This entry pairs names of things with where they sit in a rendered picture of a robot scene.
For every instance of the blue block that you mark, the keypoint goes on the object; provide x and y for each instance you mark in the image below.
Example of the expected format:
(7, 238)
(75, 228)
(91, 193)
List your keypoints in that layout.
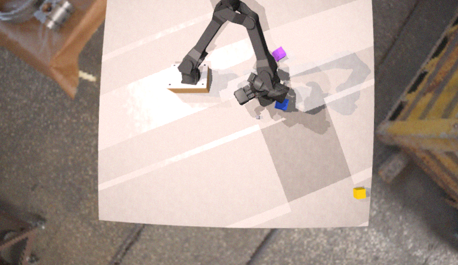
(283, 105)

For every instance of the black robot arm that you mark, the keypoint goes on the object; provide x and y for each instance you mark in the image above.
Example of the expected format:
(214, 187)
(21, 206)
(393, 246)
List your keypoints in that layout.
(266, 80)

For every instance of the purple cube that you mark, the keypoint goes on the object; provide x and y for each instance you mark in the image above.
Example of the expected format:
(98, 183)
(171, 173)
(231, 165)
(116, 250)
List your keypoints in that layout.
(278, 54)

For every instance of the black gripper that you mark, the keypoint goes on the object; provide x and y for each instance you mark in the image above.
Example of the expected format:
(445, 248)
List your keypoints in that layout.
(243, 95)

